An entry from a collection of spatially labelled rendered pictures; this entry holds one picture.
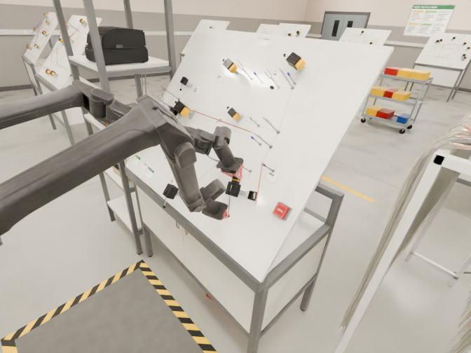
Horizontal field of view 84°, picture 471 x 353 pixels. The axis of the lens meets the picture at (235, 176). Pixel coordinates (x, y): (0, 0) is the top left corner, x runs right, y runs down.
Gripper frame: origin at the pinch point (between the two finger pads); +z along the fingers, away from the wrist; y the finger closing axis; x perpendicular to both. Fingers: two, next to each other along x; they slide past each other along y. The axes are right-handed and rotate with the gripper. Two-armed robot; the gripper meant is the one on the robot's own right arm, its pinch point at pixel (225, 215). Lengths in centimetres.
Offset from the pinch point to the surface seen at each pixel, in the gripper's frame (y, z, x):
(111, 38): 90, -42, -69
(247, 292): -9.3, 24.9, 26.3
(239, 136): 10.9, 0.7, -37.9
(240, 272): -9.8, 11.1, 19.0
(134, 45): 89, -30, -76
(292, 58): -10, -13, -70
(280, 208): -21.1, 2.1, -9.5
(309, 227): -19, 48, -14
